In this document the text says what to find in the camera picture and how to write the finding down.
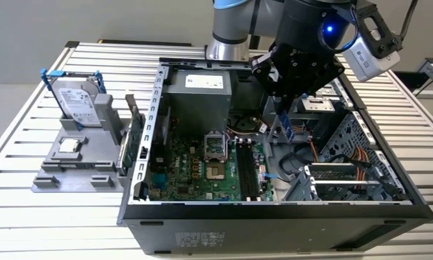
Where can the green motherboard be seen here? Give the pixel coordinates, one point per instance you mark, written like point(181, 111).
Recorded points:
point(198, 193)

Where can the CPU socket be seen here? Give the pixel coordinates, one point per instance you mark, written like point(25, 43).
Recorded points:
point(215, 172)

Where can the hard disk in blue carrier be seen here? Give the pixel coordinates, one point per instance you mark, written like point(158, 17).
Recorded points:
point(75, 103)

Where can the green graphics card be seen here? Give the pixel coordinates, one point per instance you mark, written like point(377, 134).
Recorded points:
point(131, 135)

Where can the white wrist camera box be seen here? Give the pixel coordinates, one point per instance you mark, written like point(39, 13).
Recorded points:
point(367, 65)

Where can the RAM stick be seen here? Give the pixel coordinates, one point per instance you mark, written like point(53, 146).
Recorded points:
point(287, 127)
point(75, 164)

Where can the metal optical drive cage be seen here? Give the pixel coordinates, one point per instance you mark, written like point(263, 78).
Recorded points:
point(315, 105)

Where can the black round fan housing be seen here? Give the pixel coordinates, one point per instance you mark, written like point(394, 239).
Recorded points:
point(245, 123)

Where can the silver CPU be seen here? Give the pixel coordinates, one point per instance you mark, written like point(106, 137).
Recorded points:
point(69, 146)

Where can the black PC case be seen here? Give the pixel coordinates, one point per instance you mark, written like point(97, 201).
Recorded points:
point(237, 233)

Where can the black case fan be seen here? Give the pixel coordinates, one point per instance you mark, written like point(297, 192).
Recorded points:
point(162, 140)

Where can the grey parts rack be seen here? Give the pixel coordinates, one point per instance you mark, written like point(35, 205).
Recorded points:
point(75, 173)

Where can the black RAM slot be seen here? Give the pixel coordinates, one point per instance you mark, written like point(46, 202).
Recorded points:
point(242, 168)

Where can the metal disk bay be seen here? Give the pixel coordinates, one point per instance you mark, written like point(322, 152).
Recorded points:
point(338, 182)

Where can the grey power supply unit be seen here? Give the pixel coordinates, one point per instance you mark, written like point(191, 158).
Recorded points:
point(198, 108)

